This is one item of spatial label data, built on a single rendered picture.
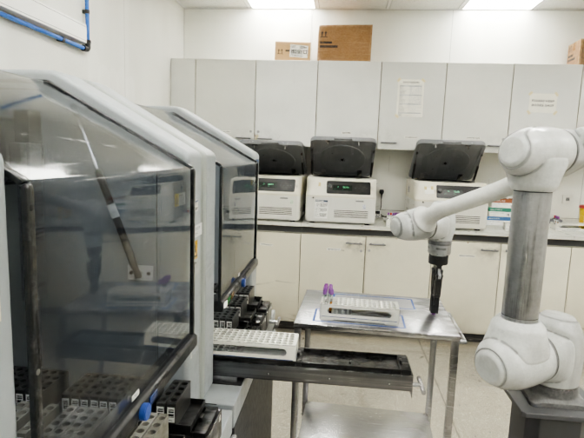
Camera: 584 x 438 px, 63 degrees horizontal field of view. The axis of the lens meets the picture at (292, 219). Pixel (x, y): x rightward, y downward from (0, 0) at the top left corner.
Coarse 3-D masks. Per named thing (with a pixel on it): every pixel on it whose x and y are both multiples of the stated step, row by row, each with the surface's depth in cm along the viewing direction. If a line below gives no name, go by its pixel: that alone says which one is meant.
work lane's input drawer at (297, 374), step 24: (216, 360) 146; (240, 360) 145; (264, 360) 145; (312, 360) 148; (336, 360) 149; (360, 360) 150; (384, 360) 150; (336, 384) 142; (360, 384) 141; (384, 384) 141; (408, 384) 140
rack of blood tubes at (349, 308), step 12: (336, 300) 185; (348, 300) 186; (360, 300) 187; (372, 300) 186; (324, 312) 180; (336, 312) 182; (348, 312) 183; (360, 312) 188; (372, 312) 187; (384, 312) 187; (396, 312) 176; (396, 324) 177
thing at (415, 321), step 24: (312, 312) 188; (408, 312) 192; (408, 336) 171; (432, 336) 169; (456, 336) 168; (432, 360) 213; (456, 360) 169; (432, 384) 215; (312, 408) 218; (336, 408) 219; (360, 408) 220; (312, 432) 200; (336, 432) 200; (360, 432) 201; (384, 432) 202; (408, 432) 202
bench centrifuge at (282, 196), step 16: (256, 144) 385; (272, 144) 383; (288, 144) 381; (272, 160) 406; (288, 160) 404; (304, 160) 401; (272, 176) 381; (288, 176) 380; (304, 176) 399; (272, 192) 375; (288, 192) 374; (304, 192) 405; (272, 208) 377; (288, 208) 376; (304, 208) 415
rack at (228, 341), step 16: (224, 336) 149; (240, 336) 149; (256, 336) 151; (272, 336) 150; (288, 336) 151; (224, 352) 146; (240, 352) 150; (256, 352) 152; (272, 352) 152; (288, 352) 144
